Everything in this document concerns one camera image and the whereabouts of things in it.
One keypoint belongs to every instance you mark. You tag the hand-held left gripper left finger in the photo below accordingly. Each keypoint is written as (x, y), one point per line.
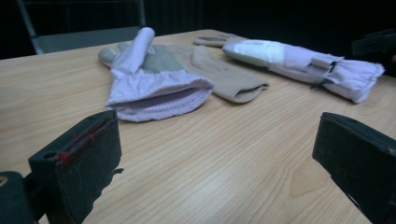
(81, 161)

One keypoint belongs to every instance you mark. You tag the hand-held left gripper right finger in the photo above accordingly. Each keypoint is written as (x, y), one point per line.
(361, 158)

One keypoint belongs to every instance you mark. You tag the purple white ski glove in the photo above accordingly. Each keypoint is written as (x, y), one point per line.
(140, 87)
(280, 59)

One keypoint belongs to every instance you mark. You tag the beige knit glove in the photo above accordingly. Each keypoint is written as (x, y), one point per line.
(224, 77)
(208, 40)

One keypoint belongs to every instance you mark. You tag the grey metal stand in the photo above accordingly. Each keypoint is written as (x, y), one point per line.
(77, 39)

